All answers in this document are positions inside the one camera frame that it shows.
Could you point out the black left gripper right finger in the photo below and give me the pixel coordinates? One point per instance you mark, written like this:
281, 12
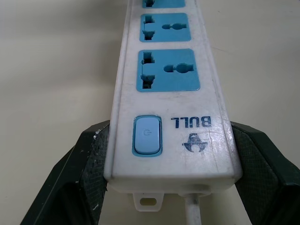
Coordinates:
264, 173

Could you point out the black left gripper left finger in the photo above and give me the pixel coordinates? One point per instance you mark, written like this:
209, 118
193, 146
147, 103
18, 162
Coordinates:
77, 178

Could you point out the white power strip blue sockets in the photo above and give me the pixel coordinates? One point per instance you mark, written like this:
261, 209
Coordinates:
173, 98

